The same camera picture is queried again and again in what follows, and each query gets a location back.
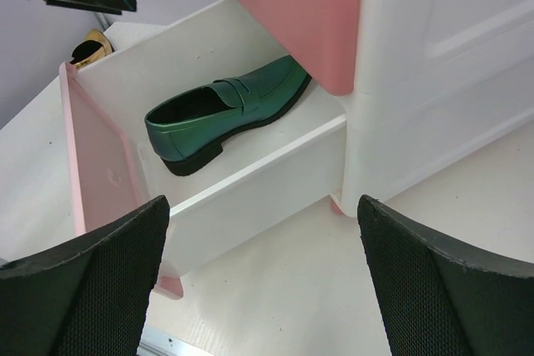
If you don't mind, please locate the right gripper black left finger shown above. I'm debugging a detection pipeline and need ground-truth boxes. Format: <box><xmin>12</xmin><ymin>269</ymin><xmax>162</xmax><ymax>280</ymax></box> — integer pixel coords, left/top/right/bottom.
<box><xmin>1</xmin><ymin>196</ymin><xmax>169</xmax><ymax>355</ymax></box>

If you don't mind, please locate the pink upper drawer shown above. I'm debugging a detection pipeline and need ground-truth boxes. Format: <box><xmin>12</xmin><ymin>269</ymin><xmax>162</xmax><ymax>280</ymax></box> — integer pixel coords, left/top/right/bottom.
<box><xmin>237</xmin><ymin>0</ymin><xmax>360</xmax><ymax>96</ymax></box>

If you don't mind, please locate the light pink drawer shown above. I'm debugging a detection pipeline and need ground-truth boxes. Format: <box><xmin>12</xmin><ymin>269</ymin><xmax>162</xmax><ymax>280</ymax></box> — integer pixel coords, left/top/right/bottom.
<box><xmin>59</xmin><ymin>0</ymin><xmax>346</xmax><ymax>298</ymax></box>

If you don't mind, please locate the gold shoe far left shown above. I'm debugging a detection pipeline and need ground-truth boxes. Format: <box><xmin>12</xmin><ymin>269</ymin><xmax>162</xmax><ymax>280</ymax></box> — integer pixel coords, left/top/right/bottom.
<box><xmin>70</xmin><ymin>29</ymin><xmax>114</xmax><ymax>69</ymax></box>

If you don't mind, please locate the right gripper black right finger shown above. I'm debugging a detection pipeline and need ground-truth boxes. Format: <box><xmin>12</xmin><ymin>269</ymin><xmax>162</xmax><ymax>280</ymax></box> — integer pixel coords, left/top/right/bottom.
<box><xmin>357</xmin><ymin>195</ymin><xmax>533</xmax><ymax>355</ymax></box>

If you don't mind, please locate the white plastic shoe cabinet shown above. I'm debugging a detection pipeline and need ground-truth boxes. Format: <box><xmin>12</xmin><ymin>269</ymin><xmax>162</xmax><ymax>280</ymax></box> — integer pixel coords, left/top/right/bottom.
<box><xmin>334</xmin><ymin>0</ymin><xmax>533</xmax><ymax>217</ymax></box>

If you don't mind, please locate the aluminium table edge rail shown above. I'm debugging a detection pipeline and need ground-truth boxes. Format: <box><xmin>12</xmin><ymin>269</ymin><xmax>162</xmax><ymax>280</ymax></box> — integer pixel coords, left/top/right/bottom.
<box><xmin>137</xmin><ymin>326</ymin><xmax>202</xmax><ymax>356</ymax></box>

